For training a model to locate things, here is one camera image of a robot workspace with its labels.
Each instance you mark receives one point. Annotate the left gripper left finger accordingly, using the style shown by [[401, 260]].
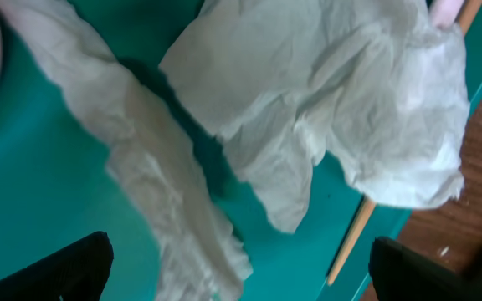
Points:
[[78, 272]]

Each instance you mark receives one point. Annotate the teal serving tray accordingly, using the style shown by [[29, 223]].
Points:
[[55, 186]]

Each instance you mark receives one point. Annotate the white plastic fork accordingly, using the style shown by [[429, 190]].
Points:
[[442, 13]]

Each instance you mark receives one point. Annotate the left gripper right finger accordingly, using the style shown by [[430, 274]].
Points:
[[400, 274]]

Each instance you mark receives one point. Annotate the twisted white napkin lower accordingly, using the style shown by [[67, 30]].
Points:
[[151, 156]]

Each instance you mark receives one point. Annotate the wooden chopstick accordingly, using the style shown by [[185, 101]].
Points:
[[465, 19]]

